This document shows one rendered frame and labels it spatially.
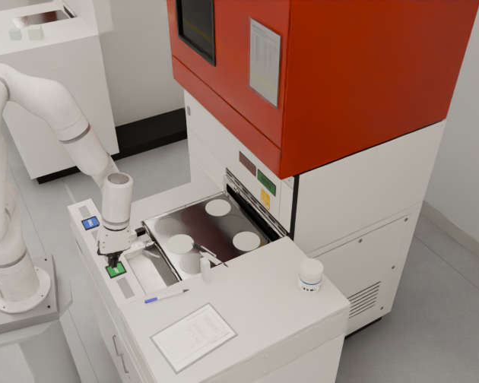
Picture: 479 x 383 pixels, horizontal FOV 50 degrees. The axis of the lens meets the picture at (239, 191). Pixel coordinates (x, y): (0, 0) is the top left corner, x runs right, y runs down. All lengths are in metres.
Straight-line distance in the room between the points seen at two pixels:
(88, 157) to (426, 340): 2.01
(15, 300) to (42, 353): 0.28
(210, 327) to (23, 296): 0.64
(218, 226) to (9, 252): 0.73
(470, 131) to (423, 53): 1.36
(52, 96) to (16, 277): 0.67
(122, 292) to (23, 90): 0.70
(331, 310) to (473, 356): 1.38
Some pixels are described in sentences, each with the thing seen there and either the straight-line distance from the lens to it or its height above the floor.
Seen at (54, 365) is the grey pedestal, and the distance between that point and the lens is 2.14.
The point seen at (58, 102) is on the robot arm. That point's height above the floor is 1.61.
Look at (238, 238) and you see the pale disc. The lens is 1.90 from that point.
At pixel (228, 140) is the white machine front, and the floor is 1.12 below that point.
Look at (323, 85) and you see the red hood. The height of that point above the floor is 1.52.
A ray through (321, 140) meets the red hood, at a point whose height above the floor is 1.33.
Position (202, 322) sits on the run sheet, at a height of 0.97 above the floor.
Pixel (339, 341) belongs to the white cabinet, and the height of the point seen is 0.79.
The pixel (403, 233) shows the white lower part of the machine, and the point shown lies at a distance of 2.37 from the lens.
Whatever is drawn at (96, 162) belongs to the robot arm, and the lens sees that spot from 1.44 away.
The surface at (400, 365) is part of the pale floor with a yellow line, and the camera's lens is 2.75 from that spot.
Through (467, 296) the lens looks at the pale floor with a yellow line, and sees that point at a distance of 3.14.
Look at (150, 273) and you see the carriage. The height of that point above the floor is 0.88.
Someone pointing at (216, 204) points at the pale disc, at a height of 0.90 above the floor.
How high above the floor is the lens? 2.23
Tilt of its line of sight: 39 degrees down
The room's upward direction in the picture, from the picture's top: straight up
